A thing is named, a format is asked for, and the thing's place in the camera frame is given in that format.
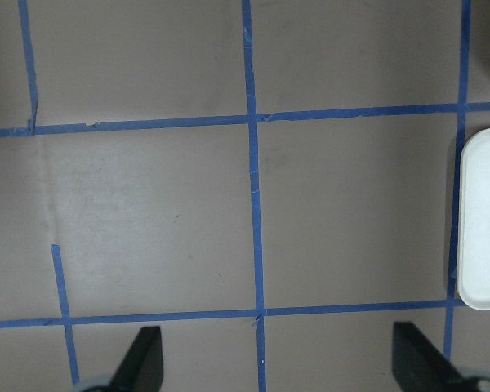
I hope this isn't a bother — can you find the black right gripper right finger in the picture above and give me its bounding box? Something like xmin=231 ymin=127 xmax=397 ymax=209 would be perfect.
xmin=392 ymin=322 xmax=478 ymax=392

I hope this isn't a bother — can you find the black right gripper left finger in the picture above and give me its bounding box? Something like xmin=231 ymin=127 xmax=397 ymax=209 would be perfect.
xmin=108 ymin=326 xmax=164 ymax=392

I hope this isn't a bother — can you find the white rectangular tray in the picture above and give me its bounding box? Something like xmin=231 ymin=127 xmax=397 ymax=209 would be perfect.
xmin=457 ymin=128 xmax=490 ymax=310

